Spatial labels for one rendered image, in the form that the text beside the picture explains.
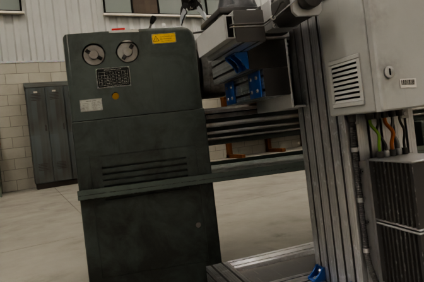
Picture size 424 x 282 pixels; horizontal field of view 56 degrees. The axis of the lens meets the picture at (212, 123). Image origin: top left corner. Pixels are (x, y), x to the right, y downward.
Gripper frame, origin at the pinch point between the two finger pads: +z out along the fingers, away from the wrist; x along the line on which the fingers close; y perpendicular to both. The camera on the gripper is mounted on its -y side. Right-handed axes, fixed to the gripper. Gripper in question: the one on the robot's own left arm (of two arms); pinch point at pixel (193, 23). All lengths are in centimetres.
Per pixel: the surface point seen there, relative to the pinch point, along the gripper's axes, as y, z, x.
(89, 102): -61, 36, 30
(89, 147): -64, 56, 31
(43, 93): 382, 22, 451
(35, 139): 357, 102, 462
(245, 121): -20, 54, -30
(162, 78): -44, 29, 1
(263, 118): -15, 53, -38
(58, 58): 456, -43, 469
